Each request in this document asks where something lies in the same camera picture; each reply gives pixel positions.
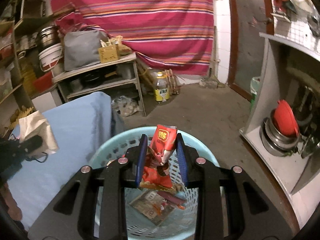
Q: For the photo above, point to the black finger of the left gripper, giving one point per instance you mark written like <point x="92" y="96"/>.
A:
<point x="14" y="152"/>

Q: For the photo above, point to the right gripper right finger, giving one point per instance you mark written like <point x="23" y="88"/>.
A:
<point x="230" y="204"/>

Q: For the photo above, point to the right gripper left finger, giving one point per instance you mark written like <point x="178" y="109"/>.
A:
<point x="71" y="213"/>

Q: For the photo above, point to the silver foil wrapper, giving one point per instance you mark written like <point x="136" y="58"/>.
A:
<point x="36" y="124"/>

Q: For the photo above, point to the red snack wrapper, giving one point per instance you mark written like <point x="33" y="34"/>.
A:
<point x="156" y="171"/>

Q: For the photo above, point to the white kitchen cabinet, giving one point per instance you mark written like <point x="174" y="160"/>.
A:
<point x="290" y="72"/>

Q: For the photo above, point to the blue tablecloth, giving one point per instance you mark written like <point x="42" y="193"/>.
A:
<point x="80" y="127"/>

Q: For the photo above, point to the light blue laundry basket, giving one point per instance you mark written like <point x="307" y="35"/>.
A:
<point x="174" y="223"/>

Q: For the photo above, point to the stacked steel bowls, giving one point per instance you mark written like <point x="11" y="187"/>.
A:
<point x="276" y="143"/>

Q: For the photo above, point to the red plastic basin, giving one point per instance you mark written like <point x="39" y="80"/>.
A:
<point x="43" y="83"/>

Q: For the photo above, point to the printed wrapper in basket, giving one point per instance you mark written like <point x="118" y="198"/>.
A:
<point x="157" y="206"/>

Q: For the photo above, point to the red plastic lid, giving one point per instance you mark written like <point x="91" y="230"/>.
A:
<point x="284" y="119"/>

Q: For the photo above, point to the white plastic bucket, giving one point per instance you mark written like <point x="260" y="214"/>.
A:
<point x="50" y="57"/>

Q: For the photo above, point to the clear plastic bag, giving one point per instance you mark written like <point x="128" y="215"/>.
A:
<point x="125" y="106"/>

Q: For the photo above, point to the grey cloth bag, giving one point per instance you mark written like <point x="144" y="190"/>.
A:
<point x="81" y="48"/>

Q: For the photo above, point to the grey wooden shelf table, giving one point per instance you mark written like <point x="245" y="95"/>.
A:
<point x="101" y="77"/>

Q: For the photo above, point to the yellow utensil holder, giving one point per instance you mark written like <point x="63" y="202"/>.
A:
<point x="109" y="53"/>

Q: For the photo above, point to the yellow label oil bottle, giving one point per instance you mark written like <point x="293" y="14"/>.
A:
<point x="162" y="89"/>

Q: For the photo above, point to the pink striped curtain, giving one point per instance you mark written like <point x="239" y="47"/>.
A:
<point x="165" y="34"/>

